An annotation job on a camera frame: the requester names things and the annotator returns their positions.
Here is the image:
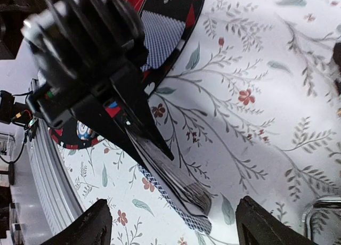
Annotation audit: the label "round red black poker mat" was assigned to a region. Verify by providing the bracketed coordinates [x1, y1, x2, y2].
[49, 0, 204, 150]

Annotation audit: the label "blue white ten chip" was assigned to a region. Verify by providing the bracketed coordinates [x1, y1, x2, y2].
[76, 121, 95, 141]

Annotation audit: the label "dealt blue cards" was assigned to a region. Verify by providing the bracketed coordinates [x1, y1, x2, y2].
[141, 11, 185, 71]

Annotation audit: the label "blue checkered card deck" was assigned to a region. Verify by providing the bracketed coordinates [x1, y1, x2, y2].
[125, 124, 212, 234]

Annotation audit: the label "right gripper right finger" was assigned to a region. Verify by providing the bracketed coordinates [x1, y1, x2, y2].
[236, 195, 315, 245]

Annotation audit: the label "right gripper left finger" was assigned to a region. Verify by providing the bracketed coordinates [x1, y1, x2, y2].
[42, 199, 112, 245]

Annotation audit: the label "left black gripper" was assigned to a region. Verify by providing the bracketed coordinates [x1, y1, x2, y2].
[22, 0, 174, 161]

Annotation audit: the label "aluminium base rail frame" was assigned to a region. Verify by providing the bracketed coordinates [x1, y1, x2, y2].
[9, 120, 83, 244]

